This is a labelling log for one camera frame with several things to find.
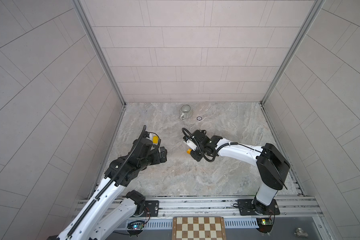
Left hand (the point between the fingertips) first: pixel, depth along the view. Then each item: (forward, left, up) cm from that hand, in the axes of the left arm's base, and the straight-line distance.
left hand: (163, 151), depth 71 cm
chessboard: (-29, -17, -14) cm, 36 cm away
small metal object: (-30, -60, -15) cm, 69 cm away
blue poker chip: (+35, -20, -19) cm, 44 cm away
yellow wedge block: (+16, +9, -16) cm, 24 cm away
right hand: (+5, -15, -15) cm, 21 cm away
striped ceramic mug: (+35, -10, -12) cm, 38 cm away
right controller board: (-28, -47, -18) cm, 58 cm away
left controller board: (-29, +11, -15) cm, 34 cm away
